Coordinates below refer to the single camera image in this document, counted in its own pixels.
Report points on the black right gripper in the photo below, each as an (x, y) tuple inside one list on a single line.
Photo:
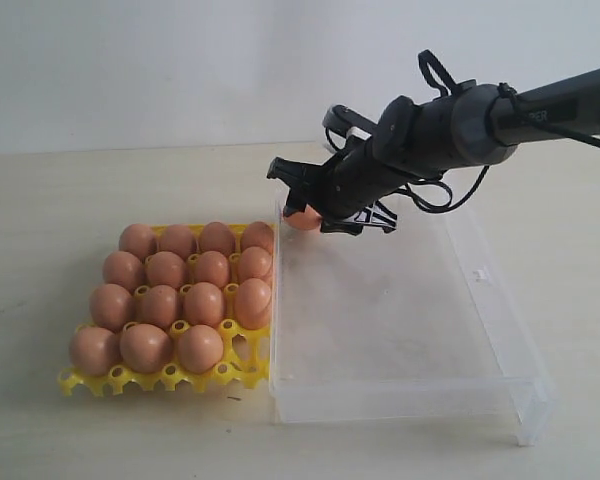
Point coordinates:
[(341, 187)]

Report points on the brown egg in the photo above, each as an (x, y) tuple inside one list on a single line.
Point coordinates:
[(217, 236), (252, 304), (138, 239), (160, 306), (178, 239), (255, 262), (212, 267), (204, 304), (145, 348), (124, 269), (258, 234), (94, 351), (111, 306), (307, 220)]

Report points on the brown egg second row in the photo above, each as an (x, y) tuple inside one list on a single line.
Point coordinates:
[(199, 349), (166, 268)]

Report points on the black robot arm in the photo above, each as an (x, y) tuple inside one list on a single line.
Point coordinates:
[(467, 125)]

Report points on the clear plastic box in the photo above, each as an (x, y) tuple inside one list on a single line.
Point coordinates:
[(411, 324)]

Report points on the yellow plastic egg tray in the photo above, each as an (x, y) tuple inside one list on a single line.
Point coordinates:
[(245, 359)]

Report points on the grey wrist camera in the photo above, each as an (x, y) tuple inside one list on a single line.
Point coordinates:
[(340, 119)]

